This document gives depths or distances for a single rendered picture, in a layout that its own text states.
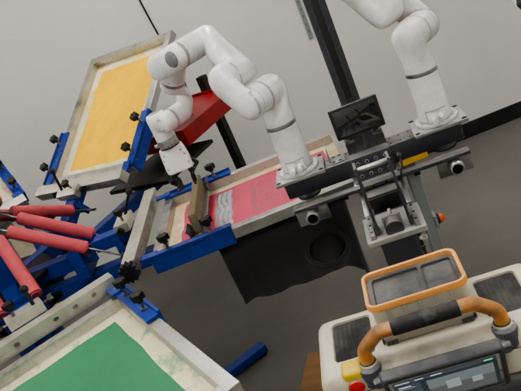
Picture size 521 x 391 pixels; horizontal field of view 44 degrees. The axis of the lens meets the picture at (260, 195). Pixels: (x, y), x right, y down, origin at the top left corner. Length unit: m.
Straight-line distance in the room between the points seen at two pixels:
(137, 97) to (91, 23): 1.28
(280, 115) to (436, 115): 0.45
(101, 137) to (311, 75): 1.71
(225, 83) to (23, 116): 2.90
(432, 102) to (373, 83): 2.55
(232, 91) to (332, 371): 0.83
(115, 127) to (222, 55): 1.34
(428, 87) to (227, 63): 0.58
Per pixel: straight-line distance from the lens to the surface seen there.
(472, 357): 1.39
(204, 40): 2.03
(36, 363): 2.13
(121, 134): 3.13
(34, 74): 4.55
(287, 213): 2.18
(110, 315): 2.14
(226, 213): 2.42
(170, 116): 2.28
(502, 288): 1.60
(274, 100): 1.90
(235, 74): 1.89
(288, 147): 1.95
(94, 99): 3.49
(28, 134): 4.66
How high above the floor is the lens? 1.84
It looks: 21 degrees down
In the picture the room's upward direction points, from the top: 24 degrees counter-clockwise
